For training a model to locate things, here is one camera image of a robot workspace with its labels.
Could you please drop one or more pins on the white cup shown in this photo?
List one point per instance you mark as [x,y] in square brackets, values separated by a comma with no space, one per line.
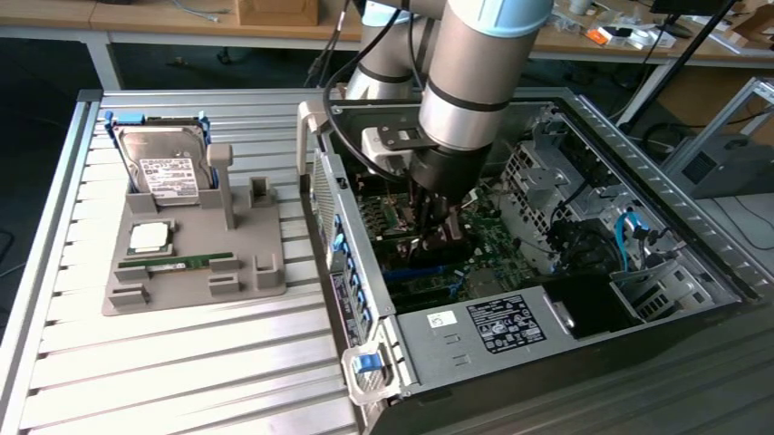
[582,5]

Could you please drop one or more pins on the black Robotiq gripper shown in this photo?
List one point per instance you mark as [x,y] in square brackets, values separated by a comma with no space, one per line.
[447,172]

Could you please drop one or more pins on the gray slotted disk bay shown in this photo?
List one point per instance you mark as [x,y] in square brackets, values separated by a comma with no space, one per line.
[659,294]

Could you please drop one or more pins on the gray power supply unit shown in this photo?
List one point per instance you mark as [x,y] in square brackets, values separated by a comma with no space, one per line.
[435,353]

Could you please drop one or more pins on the black tripod pole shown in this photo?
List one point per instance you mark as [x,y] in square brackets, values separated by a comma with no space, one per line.
[712,26]

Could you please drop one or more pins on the black monitor with stand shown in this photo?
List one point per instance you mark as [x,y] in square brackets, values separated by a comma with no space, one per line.
[683,5]

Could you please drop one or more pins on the gray plastic parts rack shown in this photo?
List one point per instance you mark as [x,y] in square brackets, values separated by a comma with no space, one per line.
[193,290]

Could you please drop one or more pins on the silver perforated disk bay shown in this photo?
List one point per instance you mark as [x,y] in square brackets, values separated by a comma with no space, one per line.
[538,176]

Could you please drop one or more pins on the brown wooden box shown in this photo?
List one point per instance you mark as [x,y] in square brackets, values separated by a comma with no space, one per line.
[275,11]

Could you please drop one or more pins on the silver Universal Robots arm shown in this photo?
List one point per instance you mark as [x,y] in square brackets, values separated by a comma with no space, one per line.
[471,68]

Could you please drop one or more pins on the blue expansion slot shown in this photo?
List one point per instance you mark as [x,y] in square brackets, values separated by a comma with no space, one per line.
[411,273]

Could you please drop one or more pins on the CPU socket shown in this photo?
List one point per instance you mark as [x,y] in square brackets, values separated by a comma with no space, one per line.
[400,213]

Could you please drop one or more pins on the white small box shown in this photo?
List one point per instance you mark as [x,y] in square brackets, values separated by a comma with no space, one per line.
[650,40]

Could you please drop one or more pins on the graphics card with silver bracket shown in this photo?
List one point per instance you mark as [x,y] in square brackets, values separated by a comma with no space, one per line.
[444,256]

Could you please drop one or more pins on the black small box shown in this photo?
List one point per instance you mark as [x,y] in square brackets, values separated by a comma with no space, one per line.
[619,31]

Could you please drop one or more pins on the gray wrist camera box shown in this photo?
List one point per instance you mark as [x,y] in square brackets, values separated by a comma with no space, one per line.
[380,149]

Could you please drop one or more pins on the gray computer tower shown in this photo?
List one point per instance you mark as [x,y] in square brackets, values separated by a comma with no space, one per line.
[731,167]

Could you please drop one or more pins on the black installed RAM stick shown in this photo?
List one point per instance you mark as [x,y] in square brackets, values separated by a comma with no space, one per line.
[395,244]

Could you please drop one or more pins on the brown cardboard box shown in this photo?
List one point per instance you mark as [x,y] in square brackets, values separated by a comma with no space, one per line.
[758,22]

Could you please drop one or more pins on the aluminium profile frame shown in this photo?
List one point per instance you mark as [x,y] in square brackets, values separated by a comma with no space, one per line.
[746,95]

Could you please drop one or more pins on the orange small box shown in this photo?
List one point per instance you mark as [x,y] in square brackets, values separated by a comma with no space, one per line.
[596,36]

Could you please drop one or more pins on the silver socket cover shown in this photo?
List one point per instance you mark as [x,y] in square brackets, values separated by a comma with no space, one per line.
[471,199]

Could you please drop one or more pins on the black plastic shroud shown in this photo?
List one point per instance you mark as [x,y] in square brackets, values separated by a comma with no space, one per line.
[592,308]

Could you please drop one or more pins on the green motherboard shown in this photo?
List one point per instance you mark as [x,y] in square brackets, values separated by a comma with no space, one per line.
[495,254]

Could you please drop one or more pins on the open black PC case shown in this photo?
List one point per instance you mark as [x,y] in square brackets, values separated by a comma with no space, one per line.
[604,385]

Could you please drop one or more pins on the silver chipset heatsink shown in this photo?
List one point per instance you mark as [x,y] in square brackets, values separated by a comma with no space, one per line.
[483,281]

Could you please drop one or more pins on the green RAM stick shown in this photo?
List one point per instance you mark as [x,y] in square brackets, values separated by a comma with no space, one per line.
[193,261]

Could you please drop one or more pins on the silver CPU chip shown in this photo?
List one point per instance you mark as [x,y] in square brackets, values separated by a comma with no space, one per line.
[149,238]

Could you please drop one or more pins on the hard disk in blue bracket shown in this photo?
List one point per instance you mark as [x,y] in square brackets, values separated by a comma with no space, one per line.
[169,172]

